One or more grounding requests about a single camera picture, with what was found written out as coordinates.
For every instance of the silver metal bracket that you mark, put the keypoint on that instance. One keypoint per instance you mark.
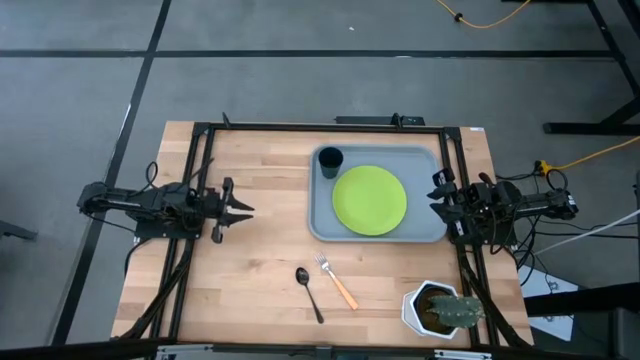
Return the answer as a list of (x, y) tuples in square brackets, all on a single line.
[(462, 355), (182, 351)]

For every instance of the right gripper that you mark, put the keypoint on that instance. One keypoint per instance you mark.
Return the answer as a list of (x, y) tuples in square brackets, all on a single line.
[(467, 205)]

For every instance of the lime green plate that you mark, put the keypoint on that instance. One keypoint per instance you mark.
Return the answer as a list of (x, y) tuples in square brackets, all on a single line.
[(370, 200)]

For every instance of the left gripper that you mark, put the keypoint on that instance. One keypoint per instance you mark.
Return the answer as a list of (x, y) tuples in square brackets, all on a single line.
[(220, 210)]

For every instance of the black spoon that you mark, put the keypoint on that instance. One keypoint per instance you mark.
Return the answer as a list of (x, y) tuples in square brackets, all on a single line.
[(302, 276)]

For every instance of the black cup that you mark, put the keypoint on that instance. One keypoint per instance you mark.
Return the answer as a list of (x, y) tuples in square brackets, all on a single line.
[(330, 160)]

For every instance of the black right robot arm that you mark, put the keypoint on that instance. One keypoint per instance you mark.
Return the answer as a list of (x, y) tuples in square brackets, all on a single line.
[(530, 202)]

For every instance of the black floor stand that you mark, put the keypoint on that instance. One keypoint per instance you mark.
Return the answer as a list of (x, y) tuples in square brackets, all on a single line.
[(590, 128)]

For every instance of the dark floor stand foot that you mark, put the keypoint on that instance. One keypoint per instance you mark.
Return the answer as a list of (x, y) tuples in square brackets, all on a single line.
[(15, 231)]

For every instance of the green cactus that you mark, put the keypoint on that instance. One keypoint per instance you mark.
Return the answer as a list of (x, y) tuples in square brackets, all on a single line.
[(455, 311)]

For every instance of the black beam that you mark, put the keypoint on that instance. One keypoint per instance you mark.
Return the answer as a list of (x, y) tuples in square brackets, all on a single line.
[(585, 300)]

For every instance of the white hexagonal plant pot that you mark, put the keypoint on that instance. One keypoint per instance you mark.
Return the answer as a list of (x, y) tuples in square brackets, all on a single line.
[(411, 312)]

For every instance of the white paper sheet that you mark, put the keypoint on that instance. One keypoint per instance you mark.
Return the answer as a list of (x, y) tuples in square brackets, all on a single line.
[(540, 285)]

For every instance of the grey plastic tray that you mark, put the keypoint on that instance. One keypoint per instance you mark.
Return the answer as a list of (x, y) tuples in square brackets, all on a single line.
[(420, 160)]

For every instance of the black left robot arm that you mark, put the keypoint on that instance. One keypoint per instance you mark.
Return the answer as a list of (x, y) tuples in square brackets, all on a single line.
[(130, 202)]

